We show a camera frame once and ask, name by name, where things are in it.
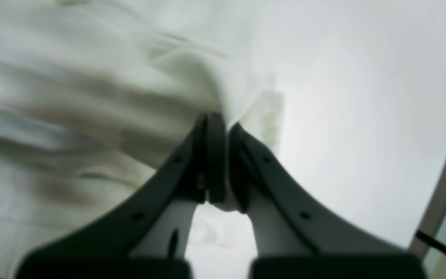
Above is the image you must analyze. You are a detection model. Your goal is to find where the image right gripper right finger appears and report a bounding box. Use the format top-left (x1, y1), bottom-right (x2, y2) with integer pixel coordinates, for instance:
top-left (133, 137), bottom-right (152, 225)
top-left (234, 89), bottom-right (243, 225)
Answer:
top-left (229, 125), bottom-right (426, 279)

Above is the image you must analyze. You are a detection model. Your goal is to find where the image right gripper black left finger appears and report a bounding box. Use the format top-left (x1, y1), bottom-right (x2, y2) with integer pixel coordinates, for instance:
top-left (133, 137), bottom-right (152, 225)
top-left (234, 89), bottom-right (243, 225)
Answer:
top-left (16, 113), bottom-right (225, 279)

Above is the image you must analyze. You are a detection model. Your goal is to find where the white T-shirt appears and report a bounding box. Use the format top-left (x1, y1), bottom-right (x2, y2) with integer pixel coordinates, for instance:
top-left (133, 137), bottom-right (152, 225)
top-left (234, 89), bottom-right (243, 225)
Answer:
top-left (0, 0), bottom-right (283, 279)

